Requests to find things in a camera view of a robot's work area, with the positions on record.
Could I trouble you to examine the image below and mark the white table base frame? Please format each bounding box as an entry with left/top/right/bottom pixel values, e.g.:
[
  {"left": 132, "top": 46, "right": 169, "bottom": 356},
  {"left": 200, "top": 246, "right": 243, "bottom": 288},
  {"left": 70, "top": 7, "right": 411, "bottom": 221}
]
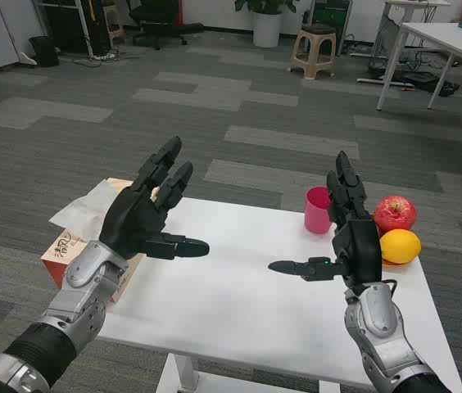
[{"left": 155, "top": 351, "right": 341, "bottom": 393}]

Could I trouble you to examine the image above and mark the black equipment cabinet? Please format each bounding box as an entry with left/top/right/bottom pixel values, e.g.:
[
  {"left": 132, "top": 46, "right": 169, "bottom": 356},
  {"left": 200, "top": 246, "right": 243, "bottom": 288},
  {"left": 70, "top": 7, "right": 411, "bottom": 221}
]
[{"left": 44, "top": 0, "right": 111, "bottom": 54}]

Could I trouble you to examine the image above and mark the large white desk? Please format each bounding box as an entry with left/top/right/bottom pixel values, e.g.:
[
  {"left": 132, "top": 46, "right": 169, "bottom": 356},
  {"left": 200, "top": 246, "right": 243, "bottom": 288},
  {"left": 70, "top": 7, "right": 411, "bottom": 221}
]
[{"left": 376, "top": 22, "right": 462, "bottom": 111}]

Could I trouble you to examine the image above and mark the white standing desk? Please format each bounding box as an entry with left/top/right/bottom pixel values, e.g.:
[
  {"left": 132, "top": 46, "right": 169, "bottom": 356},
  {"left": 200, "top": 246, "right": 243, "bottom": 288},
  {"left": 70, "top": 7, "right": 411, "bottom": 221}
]
[{"left": 356, "top": 0, "right": 453, "bottom": 87}]

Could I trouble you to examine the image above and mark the orange tissue box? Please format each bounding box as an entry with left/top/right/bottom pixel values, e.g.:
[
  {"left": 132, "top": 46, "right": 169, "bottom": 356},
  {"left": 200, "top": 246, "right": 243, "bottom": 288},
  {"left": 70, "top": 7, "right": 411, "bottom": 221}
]
[{"left": 40, "top": 177, "right": 161, "bottom": 304}]

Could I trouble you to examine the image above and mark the small black floor gadget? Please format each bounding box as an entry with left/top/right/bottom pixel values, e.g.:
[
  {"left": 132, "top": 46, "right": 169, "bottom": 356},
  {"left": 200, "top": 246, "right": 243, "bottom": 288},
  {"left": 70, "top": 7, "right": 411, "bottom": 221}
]
[{"left": 439, "top": 79, "right": 460, "bottom": 97}]

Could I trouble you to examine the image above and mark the black flat floor case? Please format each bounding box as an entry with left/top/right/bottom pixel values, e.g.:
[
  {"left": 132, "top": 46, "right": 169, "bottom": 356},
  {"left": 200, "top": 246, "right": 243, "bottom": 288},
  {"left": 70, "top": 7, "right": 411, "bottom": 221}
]
[{"left": 402, "top": 71, "right": 461, "bottom": 97}]

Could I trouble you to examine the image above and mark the red apple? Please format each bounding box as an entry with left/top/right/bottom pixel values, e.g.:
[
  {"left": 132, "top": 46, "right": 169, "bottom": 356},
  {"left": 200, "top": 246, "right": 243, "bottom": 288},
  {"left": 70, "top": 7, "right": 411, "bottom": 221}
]
[{"left": 373, "top": 195, "right": 418, "bottom": 235}]

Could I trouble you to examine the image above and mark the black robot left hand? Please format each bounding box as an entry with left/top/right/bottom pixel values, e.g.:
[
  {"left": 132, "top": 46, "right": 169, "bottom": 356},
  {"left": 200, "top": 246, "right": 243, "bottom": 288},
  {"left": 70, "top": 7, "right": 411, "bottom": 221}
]
[{"left": 98, "top": 136, "right": 211, "bottom": 261}]

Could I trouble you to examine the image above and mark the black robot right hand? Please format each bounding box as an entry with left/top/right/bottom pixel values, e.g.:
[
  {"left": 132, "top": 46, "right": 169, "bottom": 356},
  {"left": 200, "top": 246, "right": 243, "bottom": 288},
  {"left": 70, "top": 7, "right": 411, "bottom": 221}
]
[{"left": 268, "top": 150, "right": 383, "bottom": 287}]

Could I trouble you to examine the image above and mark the small yellow stool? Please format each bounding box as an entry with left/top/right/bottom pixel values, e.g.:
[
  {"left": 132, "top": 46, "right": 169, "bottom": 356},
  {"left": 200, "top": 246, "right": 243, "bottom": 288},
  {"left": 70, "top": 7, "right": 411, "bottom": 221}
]
[{"left": 103, "top": 0, "right": 125, "bottom": 40}]

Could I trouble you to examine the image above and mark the black waste bin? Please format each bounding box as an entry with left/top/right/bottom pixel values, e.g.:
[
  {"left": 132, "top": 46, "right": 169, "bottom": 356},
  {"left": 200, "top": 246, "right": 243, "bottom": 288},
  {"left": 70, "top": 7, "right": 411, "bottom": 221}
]
[{"left": 29, "top": 35, "right": 60, "bottom": 68}]

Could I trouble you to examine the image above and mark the white plant pot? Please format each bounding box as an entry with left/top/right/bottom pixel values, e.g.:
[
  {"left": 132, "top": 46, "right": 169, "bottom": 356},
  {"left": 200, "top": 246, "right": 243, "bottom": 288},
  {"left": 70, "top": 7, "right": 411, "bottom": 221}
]
[{"left": 251, "top": 10, "right": 284, "bottom": 48}]

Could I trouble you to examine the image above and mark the black office chair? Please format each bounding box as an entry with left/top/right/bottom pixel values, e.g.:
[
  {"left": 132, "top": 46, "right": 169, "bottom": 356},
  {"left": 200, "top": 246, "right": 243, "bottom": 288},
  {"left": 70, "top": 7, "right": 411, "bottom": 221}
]
[{"left": 128, "top": 0, "right": 206, "bottom": 51}]

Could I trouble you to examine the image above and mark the orange plate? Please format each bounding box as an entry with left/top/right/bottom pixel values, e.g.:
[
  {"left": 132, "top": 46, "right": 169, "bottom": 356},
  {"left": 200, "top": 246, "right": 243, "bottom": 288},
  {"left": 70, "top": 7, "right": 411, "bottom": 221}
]
[{"left": 379, "top": 255, "right": 412, "bottom": 268}]

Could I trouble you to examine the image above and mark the white tissue sheet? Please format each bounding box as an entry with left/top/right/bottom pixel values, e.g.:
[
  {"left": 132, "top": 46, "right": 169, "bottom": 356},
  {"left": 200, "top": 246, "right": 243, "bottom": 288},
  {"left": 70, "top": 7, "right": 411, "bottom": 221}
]
[{"left": 48, "top": 179, "right": 134, "bottom": 242}]

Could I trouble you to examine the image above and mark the green potted plant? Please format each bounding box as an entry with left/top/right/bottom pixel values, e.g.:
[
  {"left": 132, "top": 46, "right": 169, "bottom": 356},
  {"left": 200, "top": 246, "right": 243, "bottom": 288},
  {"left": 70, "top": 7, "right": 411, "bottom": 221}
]
[{"left": 233, "top": 0, "right": 300, "bottom": 16}]

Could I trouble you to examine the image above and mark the yellow lemon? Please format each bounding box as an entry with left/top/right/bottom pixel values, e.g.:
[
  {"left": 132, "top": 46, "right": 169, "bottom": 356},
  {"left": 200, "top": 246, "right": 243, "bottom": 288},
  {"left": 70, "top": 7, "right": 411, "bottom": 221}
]
[{"left": 379, "top": 228, "right": 423, "bottom": 265}]

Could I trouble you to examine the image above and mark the pink plastic cup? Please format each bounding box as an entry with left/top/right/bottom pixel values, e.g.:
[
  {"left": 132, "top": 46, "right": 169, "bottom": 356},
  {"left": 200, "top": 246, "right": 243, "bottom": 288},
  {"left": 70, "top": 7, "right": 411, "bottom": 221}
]
[{"left": 303, "top": 186, "right": 333, "bottom": 235}]

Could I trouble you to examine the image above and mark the beige plastic stool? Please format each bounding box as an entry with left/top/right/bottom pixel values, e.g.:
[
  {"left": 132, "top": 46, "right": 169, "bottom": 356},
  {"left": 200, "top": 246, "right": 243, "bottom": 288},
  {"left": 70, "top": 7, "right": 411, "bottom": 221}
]
[{"left": 289, "top": 23, "right": 337, "bottom": 80}]

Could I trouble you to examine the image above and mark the white stand post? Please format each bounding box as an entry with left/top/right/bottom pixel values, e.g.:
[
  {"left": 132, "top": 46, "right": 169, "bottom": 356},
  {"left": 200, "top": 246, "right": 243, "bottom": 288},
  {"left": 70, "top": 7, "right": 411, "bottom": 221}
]
[{"left": 75, "top": 0, "right": 94, "bottom": 57}]

